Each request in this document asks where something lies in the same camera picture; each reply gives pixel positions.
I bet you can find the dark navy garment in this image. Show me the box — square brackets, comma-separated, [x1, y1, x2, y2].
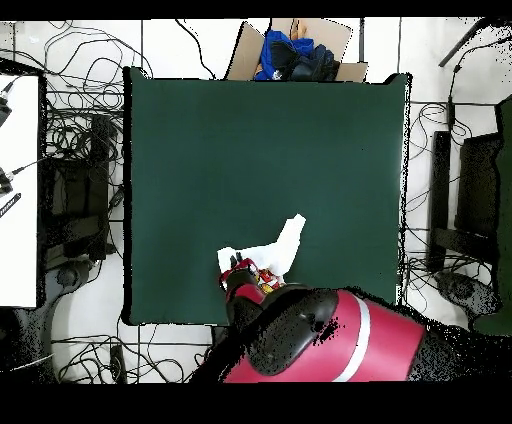
[269, 39, 341, 82]

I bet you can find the black power strip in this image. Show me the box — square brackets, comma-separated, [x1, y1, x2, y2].
[109, 343, 128, 384]

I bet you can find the brown cardboard box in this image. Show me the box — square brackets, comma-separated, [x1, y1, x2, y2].
[223, 17, 370, 83]

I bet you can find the white side table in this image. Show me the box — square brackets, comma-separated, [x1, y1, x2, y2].
[0, 73, 41, 309]

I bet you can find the white printed t-shirt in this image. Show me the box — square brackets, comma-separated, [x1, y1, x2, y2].
[216, 213, 308, 291]

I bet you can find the blue garment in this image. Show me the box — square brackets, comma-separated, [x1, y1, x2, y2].
[254, 29, 317, 82]

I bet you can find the black cable with adapter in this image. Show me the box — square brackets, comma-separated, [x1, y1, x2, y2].
[446, 35, 512, 135]

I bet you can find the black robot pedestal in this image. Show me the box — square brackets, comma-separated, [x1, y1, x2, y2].
[209, 325, 230, 351]

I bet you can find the single black cable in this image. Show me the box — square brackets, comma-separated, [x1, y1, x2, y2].
[174, 18, 217, 80]

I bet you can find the black metal stand base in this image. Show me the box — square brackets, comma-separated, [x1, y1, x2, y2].
[39, 113, 117, 261]
[427, 129, 503, 273]

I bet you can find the dark green table cloth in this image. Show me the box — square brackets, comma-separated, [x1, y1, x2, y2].
[122, 65, 412, 327]

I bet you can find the dark metal rod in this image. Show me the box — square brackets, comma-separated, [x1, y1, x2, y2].
[437, 17, 487, 68]

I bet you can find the black label strip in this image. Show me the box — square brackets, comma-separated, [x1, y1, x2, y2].
[0, 192, 22, 219]

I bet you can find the grey pedestal leg with caster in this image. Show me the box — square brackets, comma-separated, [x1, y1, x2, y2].
[39, 259, 97, 321]
[433, 269, 501, 321]

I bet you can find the black cable tangle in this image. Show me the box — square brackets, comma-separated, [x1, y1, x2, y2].
[51, 315, 213, 383]
[399, 101, 475, 281]
[0, 19, 155, 161]

